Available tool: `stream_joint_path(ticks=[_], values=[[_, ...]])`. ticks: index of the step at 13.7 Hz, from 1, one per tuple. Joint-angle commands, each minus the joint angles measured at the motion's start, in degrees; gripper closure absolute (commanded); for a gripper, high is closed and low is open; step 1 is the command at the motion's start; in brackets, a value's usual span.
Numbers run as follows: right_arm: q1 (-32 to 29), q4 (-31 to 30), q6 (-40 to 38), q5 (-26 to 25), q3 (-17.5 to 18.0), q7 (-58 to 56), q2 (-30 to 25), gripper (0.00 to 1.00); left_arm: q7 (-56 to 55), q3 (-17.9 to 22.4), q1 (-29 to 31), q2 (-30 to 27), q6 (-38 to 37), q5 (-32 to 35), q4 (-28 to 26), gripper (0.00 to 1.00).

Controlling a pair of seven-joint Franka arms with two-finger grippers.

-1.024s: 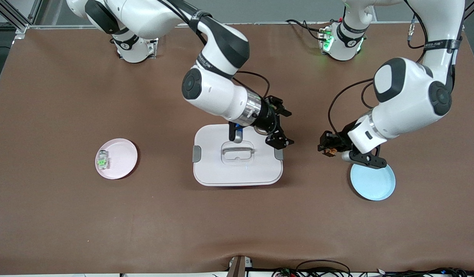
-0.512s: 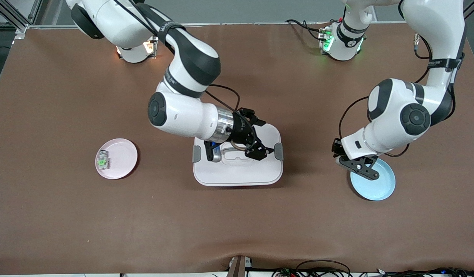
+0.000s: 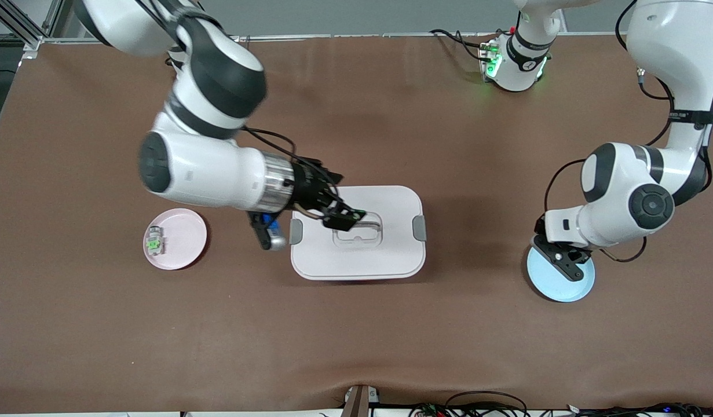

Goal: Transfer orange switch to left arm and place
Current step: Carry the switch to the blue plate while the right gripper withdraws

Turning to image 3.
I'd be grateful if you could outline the white lidded storage box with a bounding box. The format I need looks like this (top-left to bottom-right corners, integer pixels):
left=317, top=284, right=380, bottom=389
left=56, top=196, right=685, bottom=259
left=290, top=185, right=427, bottom=281

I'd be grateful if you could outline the light blue round plate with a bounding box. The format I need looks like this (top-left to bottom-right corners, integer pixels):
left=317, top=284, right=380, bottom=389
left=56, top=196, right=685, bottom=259
left=526, top=243, right=596, bottom=303

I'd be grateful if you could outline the brown table mat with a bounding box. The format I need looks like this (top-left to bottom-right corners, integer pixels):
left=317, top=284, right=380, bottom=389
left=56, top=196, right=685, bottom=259
left=0, top=32, right=713, bottom=415

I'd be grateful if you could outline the pink round plate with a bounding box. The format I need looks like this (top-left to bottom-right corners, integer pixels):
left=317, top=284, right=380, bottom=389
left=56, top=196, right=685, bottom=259
left=142, top=208, right=208, bottom=271

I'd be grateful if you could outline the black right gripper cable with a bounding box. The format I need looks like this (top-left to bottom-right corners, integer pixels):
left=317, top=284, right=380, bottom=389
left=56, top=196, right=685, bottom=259
left=240, top=126, right=310, bottom=174

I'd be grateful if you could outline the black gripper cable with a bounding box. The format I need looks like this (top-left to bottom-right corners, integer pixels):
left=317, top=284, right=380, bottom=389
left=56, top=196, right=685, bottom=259
left=240, top=126, right=310, bottom=174
left=544, top=0, right=710, bottom=264

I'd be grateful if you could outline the metal table edge rail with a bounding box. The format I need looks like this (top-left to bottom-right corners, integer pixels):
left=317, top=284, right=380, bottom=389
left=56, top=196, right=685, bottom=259
left=237, top=32, right=623, bottom=45

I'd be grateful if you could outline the black looped cable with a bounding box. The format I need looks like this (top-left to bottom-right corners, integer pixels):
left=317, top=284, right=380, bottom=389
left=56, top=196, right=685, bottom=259
left=443, top=391, right=529, bottom=417

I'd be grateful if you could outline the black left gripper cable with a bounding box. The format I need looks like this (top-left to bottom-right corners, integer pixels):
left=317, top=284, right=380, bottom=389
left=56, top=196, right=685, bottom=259
left=544, top=0, right=710, bottom=264

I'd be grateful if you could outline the black cable bundle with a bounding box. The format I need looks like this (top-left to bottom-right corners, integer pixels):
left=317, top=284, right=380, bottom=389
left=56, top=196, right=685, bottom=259
left=565, top=401, right=713, bottom=417

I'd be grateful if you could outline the black base power cable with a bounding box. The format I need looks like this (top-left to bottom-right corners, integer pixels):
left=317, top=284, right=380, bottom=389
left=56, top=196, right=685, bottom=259
left=430, top=29, right=493, bottom=61

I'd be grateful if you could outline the metal camera mount clamp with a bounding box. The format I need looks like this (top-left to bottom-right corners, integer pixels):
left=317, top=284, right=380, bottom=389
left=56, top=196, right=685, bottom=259
left=342, top=384, right=381, bottom=417

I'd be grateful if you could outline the aluminium frame post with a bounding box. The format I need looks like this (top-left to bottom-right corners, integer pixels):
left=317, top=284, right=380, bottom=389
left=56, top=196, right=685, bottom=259
left=0, top=0, right=64, bottom=58

